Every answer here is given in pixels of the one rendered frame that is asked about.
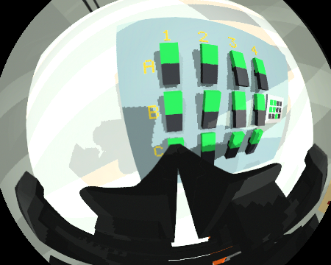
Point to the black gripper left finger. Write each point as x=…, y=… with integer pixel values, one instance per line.
x=154, y=198

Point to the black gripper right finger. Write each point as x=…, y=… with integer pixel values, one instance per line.
x=209, y=189

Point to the pale grey switch panel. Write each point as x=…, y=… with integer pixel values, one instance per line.
x=217, y=90

